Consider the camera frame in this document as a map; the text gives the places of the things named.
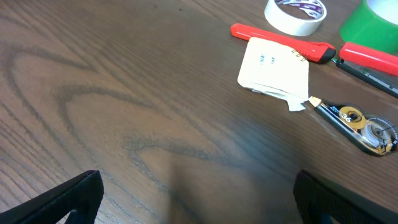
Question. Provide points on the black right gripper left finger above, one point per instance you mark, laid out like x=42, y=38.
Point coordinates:
x=78, y=199

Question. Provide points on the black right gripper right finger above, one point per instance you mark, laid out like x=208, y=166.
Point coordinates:
x=320, y=200

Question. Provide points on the green tape roll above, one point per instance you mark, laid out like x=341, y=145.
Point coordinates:
x=373, y=24

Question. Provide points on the white masking tape roll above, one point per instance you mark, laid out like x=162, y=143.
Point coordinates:
x=295, y=17

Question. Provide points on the correction tape dispenser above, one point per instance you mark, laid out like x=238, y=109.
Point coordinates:
x=369, y=132

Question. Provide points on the small yellow spiral notepad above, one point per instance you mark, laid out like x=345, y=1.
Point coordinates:
x=277, y=70

